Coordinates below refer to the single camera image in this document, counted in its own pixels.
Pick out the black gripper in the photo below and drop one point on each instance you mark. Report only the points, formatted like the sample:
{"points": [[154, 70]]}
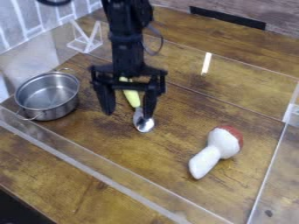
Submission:
{"points": [[106, 80]]}

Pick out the green handled metal spoon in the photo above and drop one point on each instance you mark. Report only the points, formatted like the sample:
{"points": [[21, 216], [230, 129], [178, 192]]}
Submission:
{"points": [[144, 124]]}

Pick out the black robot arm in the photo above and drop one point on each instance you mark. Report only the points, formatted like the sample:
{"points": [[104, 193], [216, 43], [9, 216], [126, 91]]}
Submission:
{"points": [[129, 17]]}

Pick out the clear acrylic triangle stand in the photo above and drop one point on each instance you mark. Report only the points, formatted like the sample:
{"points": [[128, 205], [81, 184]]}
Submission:
{"points": [[86, 43]]}

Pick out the small steel pot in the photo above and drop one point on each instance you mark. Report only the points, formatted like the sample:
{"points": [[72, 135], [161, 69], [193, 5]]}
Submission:
{"points": [[48, 97]]}

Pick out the red white toy mushroom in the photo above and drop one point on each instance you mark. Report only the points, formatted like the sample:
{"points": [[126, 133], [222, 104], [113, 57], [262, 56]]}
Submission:
{"points": [[225, 144]]}

